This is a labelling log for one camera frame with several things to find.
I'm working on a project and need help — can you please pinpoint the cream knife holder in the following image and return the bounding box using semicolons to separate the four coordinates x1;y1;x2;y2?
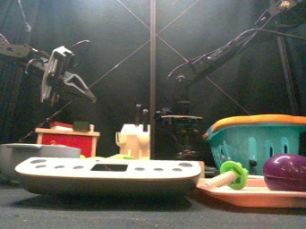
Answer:
119;123;153;160

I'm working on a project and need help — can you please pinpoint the grey toy pot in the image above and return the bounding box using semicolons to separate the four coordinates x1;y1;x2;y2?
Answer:
0;142;83;180

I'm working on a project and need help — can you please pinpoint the teal basket with orange rim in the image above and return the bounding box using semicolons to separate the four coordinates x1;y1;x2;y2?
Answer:
202;114;306;176

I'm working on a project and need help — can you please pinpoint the red and white block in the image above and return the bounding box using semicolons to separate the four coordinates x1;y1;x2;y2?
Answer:
48;121;75;131

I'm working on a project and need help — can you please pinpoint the black block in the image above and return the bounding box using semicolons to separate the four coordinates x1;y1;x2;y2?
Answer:
74;121;91;132

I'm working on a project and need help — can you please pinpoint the cream toy fork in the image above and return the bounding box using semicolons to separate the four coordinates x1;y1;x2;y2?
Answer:
115;131;129;150

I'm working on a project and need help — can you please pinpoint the green plastic nut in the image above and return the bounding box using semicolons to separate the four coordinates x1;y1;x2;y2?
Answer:
219;160;250;191

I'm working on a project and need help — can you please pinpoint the wooden toy screw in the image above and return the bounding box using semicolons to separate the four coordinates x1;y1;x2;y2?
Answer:
203;170;239;189

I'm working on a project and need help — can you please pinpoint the green toy food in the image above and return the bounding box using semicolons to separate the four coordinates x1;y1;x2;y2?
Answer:
106;153;137;161

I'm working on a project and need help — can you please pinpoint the red wooden toy stove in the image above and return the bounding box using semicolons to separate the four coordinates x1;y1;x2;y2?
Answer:
35;127;100;158

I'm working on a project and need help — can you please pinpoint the orange tray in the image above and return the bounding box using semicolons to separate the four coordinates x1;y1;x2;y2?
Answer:
195;174;306;209

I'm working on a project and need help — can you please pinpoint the purple ball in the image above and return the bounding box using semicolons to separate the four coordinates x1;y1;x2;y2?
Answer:
262;153;306;192

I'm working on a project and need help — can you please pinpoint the black-handled toy knife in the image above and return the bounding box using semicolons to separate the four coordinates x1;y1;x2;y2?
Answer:
142;108;150;132
134;104;143;126

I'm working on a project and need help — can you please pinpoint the metal frame pole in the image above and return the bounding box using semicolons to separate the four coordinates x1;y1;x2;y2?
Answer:
150;0;157;160

